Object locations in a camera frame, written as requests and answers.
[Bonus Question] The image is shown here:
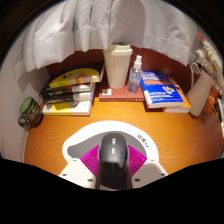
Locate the pale yellow book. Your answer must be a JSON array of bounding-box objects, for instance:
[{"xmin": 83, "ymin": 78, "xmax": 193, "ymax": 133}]
[{"xmin": 42, "ymin": 99, "xmax": 93, "ymax": 117}]

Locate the clear spray bottle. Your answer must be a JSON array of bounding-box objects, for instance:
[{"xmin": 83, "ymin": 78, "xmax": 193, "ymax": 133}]
[{"xmin": 127, "ymin": 54, "xmax": 144, "ymax": 94}]

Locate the dark mug with green inside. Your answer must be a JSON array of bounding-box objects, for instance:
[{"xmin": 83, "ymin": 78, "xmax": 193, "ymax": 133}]
[{"xmin": 17, "ymin": 96, "xmax": 44, "ymax": 128}]

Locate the thin black book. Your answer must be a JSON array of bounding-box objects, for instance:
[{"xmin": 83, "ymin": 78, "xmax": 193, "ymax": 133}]
[{"xmin": 41, "ymin": 82, "xmax": 96, "ymax": 100}]

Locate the yellow and black book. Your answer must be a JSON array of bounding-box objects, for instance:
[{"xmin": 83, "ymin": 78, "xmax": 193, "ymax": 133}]
[{"xmin": 39, "ymin": 60, "xmax": 106, "ymax": 98}]

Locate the blue book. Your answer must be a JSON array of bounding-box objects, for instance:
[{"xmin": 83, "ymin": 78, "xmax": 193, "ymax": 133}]
[{"xmin": 139, "ymin": 70, "xmax": 185, "ymax": 109}]

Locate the white pleated curtain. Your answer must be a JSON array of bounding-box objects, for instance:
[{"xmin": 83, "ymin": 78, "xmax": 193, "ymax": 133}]
[{"xmin": 13, "ymin": 0, "xmax": 201, "ymax": 81}]

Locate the orange book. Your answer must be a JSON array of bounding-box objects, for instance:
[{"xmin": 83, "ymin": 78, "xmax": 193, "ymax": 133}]
[{"xmin": 162, "ymin": 78, "xmax": 193, "ymax": 114}]

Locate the red book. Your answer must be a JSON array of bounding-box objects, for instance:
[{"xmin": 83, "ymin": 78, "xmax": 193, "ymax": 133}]
[{"xmin": 98, "ymin": 79, "xmax": 146, "ymax": 103}]

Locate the white and grey mouse pad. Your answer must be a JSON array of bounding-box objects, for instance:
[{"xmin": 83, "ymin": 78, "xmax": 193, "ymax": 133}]
[{"xmin": 62, "ymin": 120, "xmax": 160, "ymax": 175}]

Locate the thick black book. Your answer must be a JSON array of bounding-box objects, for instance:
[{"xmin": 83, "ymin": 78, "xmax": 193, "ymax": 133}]
[{"xmin": 42, "ymin": 90, "xmax": 96, "ymax": 105}]

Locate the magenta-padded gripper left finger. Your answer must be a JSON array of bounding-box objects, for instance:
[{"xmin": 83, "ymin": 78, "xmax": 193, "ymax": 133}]
[{"xmin": 58, "ymin": 143, "xmax": 103, "ymax": 190}]

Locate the dark grey computer mouse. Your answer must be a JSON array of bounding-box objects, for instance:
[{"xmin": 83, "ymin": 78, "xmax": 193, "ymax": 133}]
[{"xmin": 99, "ymin": 132, "xmax": 130, "ymax": 181}]

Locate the cream ceramic vase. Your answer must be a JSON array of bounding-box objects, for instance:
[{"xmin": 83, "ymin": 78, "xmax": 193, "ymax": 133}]
[{"xmin": 186, "ymin": 62, "xmax": 217, "ymax": 118}]

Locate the cream tumbler with lid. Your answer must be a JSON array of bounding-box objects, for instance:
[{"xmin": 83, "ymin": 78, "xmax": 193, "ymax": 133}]
[{"xmin": 102, "ymin": 43, "xmax": 134, "ymax": 90}]

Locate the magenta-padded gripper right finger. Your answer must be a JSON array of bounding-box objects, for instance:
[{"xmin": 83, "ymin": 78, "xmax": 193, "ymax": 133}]
[{"xmin": 125, "ymin": 143, "xmax": 169, "ymax": 190}]

